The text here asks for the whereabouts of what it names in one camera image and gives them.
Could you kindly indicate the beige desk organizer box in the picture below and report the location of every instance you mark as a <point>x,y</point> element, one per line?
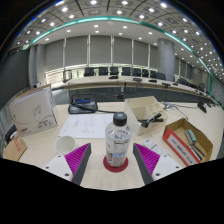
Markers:
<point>135,125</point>

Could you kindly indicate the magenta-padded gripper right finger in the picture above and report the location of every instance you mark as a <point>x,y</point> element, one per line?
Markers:
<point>163,165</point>

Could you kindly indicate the black marker pen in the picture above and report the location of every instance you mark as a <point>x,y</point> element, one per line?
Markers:
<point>151,120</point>

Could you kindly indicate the group of ceiling lights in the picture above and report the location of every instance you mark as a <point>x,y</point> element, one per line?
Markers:
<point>94,2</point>

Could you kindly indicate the black conference microphone console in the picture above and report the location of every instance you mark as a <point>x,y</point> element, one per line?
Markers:
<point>81,107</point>

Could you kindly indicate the long curved conference desk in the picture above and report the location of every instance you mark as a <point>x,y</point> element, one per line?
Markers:
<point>100,81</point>

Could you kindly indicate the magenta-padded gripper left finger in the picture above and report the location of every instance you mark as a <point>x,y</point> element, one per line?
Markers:
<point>60,165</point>

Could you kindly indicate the white copy paper carton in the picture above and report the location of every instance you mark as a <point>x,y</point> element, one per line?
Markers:
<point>31,113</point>

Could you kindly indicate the dark pen in cardboard box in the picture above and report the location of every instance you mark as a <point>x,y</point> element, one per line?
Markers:
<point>198,150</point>

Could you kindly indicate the small white labelled box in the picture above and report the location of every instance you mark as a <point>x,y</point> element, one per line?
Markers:
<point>154,146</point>

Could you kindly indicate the white printed paper sheet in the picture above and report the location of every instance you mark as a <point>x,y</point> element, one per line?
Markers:
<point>86,126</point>

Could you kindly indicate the flat brown cardboard sheet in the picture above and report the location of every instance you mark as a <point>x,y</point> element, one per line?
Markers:
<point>15,149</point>

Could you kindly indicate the red and brown cardboard box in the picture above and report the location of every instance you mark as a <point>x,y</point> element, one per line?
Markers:
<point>176,146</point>

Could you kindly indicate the clear plastic water bottle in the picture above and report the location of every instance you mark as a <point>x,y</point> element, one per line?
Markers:
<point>117,143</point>

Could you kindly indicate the flat round red coaster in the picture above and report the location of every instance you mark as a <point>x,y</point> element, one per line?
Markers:
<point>110,168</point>

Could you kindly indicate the small black desk microphone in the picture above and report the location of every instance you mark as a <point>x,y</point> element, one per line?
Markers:
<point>202,107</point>

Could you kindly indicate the row of black office chairs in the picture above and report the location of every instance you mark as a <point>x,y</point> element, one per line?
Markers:
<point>115,71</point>

